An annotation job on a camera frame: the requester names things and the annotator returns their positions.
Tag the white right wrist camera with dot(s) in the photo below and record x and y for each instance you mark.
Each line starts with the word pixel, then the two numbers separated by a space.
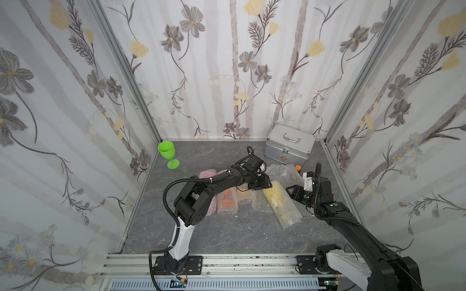
pixel 308 181

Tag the yellow glass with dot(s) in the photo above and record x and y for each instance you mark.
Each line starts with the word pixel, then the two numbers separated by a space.
pixel 283 206

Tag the amber glass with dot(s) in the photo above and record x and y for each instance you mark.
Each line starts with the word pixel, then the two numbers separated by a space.
pixel 244 195

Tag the clear bubble wrap sheet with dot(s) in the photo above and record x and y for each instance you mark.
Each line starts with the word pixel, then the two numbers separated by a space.
pixel 286 175

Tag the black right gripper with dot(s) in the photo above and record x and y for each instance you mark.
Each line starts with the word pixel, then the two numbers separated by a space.
pixel 298 193

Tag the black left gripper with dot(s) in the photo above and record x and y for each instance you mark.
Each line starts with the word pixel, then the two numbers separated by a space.
pixel 260 181

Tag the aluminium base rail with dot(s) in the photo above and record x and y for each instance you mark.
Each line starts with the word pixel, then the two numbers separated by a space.
pixel 250 272

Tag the silver aluminium first aid case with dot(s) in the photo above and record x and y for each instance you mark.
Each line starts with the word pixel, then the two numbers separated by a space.
pixel 288 145

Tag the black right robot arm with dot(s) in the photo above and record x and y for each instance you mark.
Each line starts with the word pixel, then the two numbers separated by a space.
pixel 376 267

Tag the orange glass in bubble wrap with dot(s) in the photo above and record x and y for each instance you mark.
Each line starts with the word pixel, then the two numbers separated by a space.
pixel 227 202

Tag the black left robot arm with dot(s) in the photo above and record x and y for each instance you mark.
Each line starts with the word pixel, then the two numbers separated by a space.
pixel 192 203

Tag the pink glass in bubble wrap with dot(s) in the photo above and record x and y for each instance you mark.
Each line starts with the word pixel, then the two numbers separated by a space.
pixel 213 205

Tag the green plastic wine glass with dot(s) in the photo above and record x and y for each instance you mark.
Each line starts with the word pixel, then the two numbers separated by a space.
pixel 167 151

